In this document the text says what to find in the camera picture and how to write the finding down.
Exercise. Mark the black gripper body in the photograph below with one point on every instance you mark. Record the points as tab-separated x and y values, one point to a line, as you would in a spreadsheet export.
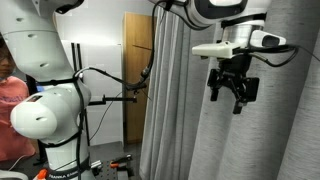
231	74

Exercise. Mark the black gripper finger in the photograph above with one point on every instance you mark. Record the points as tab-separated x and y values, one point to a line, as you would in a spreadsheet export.
239	102
214	93

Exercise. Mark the grey woven curtain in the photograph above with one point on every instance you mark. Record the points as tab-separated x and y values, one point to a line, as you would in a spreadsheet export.
189	136

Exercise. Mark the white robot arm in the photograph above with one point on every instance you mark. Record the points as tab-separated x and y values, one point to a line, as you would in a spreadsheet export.
51	116

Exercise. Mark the wooden door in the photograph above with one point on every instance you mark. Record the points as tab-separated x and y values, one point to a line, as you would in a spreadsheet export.
137	45

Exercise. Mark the orange black clamp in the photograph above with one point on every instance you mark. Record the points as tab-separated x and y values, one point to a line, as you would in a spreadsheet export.
116	163

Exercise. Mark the person in pink shirt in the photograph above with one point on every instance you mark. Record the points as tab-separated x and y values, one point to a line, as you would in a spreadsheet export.
12	91

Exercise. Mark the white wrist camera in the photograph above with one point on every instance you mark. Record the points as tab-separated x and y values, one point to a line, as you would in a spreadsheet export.
227	49

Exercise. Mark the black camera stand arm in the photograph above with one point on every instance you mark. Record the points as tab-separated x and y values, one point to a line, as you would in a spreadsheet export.
105	99

